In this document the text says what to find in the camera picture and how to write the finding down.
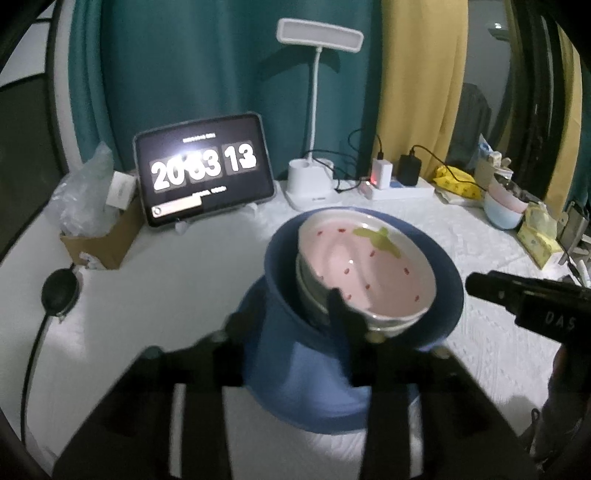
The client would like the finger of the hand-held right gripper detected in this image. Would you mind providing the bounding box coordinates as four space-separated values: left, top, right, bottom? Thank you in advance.
465 271 541 310

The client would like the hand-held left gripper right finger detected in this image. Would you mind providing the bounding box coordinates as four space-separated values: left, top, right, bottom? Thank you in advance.
325 288 539 480

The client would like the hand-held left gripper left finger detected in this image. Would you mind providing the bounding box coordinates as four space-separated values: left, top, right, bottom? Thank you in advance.
53 310 273 480

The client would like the cream bowl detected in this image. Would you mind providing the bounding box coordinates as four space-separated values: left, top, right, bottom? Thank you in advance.
295 256 430 340

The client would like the pink strawberry print bowl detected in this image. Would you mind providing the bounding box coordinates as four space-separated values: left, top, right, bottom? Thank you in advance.
297 212 437 333

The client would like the dark blue bowl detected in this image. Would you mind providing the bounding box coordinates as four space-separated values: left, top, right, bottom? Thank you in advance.
240 208 465 370

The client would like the light blue plate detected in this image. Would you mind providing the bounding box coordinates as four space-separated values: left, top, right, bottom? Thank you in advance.
242 342 421 435

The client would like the yellow tissue pack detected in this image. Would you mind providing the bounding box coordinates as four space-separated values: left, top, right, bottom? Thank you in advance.
517 205 565 269

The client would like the pale blue bowl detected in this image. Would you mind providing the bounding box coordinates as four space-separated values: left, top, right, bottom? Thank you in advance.
482 191 527 230

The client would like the white textured tablecloth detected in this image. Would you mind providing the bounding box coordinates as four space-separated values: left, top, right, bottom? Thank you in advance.
0 180 591 480

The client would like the white folded napkin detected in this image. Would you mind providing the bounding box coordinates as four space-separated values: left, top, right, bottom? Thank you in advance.
436 189 483 206

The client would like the yellow wet wipes packet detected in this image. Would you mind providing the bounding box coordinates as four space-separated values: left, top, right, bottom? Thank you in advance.
431 166 488 200

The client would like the white power strip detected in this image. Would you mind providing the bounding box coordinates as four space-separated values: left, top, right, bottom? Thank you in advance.
359 178 435 201

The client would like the black charger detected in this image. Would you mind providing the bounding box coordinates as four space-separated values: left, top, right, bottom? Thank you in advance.
398 154 422 186

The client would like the white charger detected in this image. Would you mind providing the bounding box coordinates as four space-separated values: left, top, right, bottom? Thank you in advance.
372 158 393 190

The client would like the cardboard box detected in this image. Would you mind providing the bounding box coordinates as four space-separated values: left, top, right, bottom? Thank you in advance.
60 198 145 271

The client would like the dark chair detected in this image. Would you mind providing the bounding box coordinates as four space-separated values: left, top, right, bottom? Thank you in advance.
450 83 492 162

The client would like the tablet showing clock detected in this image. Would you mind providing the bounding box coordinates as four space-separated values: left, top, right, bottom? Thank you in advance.
133 112 278 229

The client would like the small white box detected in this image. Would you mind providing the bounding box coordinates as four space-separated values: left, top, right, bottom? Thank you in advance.
105 171 138 210

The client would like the clear plastic bag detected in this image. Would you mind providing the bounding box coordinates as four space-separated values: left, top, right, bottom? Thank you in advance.
51 142 116 238

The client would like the yellow curtain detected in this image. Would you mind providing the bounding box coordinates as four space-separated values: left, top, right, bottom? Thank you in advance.
374 0 469 176

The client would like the teal curtain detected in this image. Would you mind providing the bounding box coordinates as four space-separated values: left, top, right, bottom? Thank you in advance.
69 0 384 181

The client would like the white desk lamp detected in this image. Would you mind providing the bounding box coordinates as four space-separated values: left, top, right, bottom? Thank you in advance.
276 17 363 210

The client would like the black charger cable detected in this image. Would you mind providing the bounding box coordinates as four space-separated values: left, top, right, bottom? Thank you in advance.
411 144 451 176

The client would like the black round device with cable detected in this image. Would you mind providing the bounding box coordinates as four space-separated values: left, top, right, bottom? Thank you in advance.
21 268 83 444

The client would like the black lamp cable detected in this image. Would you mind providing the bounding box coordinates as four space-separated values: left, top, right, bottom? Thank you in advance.
332 129 384 195

